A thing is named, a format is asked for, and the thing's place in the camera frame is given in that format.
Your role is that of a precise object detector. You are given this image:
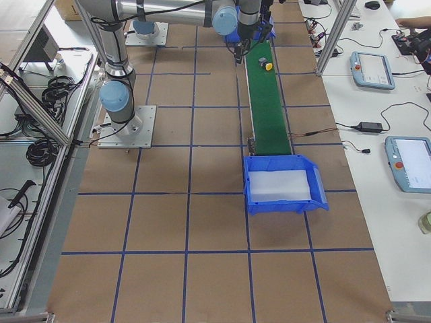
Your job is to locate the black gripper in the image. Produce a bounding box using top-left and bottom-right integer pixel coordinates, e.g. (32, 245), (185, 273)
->
(234, 22), (273, 64)

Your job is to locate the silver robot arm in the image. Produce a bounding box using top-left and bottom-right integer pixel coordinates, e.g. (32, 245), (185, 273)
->
(77, 1), (273, 86)
(132, 20), (155, 35)

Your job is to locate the person hand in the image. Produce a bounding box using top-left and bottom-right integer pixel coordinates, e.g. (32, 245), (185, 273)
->
(395, 18), (416, 28)

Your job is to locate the blue left plastic bin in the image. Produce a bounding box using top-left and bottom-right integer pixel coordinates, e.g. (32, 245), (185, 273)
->
(224, 3), (275, 43)

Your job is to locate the blue plastic bin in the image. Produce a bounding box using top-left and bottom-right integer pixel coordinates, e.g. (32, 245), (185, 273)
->
(224, 3), (275, 43)
(244, 155), (329, 215)

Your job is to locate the green conveyor belt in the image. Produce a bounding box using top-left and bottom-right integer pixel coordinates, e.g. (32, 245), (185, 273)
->
(244, 41), (292, 155)

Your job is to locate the grey teach pendant far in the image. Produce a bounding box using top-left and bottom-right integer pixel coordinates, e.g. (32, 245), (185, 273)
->
(350, 51), (395, 90)

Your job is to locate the grey teach pendant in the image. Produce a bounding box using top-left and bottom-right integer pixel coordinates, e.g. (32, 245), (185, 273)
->
(385, 136), (430, 194)
(350, 51), (395, 90)

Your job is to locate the white foam pad right bin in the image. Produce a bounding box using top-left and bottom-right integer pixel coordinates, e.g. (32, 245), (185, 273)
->
(249, 170), (310, 202)

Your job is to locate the black computer mouse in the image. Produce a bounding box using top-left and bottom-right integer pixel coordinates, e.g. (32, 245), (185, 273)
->
(364, 0), (380, 10)

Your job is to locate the black power adapter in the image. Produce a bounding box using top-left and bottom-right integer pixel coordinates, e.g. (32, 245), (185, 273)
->
(358, 122), (384, 133)

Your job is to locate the blue right plastic bin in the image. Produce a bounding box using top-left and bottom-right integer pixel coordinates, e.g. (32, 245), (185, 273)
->
(244, 155), (329, 215)

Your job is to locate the grey teach pendant near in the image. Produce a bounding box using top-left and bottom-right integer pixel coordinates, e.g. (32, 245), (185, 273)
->
(385, 136), (430, 194)

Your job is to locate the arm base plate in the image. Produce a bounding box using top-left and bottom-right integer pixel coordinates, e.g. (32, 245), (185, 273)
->
(125, 21), (168, 47)
(96, 105), (157, 149)

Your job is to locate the aluminium frame post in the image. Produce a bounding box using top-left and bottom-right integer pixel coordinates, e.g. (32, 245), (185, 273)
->
(315, 0), (356, 76)

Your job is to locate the black coiled cable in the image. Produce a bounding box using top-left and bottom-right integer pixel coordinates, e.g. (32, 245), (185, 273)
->
(26, 138), (58, 168)

